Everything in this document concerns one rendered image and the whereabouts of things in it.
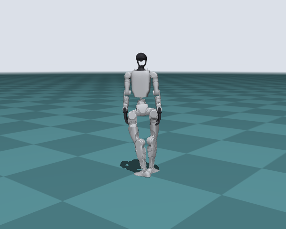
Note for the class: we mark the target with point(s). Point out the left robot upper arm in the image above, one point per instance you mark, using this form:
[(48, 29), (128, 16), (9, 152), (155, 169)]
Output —
[(127, 81)]

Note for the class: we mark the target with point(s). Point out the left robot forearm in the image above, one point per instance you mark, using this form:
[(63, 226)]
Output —
[(125, 101)]

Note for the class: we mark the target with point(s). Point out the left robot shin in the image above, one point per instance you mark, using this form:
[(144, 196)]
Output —
[(141, 154)]

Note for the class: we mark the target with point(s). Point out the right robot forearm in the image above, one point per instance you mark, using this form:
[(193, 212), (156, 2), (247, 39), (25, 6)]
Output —
[(158, 101)]

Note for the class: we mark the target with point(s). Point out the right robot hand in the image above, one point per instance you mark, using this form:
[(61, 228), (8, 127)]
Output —
[(159, 115)]

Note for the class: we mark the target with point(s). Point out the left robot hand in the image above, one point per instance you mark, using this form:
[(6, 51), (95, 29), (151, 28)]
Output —
[(125, 115)]

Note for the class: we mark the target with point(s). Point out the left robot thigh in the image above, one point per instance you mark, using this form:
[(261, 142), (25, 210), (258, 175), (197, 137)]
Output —
[(133, 129)]

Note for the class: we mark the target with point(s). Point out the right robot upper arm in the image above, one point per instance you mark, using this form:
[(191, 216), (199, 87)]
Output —
[(155, 81)]

